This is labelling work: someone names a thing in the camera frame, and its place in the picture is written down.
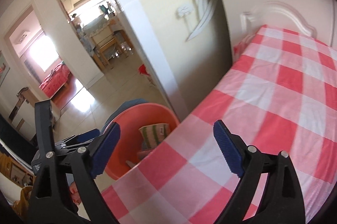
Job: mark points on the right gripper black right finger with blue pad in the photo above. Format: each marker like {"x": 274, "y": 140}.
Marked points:
{"x": 268, "y": 190}

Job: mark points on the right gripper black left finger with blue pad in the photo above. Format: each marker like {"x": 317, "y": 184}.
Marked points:
{"x": 50, "y": 200}

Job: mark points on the green white snack bag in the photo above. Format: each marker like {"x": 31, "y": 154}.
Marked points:
{"x": 154, "y": 134}

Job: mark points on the red plastic trash basin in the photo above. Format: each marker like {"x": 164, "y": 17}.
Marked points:
{"x": 130, "y": 142}

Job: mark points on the white kitchen cabinet doors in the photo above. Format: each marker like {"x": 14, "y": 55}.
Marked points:
{"x": 313, "y": 18}

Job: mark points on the person's left hand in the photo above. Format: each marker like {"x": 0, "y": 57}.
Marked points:
{"x": 75, "y": 194}

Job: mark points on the red bed cover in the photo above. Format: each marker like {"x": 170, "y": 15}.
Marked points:
{"x": 55, "y": 80}

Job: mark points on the red white checkered tablecloth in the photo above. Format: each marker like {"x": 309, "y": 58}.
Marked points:
{"x": 279, "y": 95}

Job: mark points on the wooden dining table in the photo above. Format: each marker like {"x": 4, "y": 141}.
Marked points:
{"x": 109, "y": 40}

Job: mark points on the white sliding door frame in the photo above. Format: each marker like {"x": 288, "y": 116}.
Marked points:
{"x": 184, "y": 43}

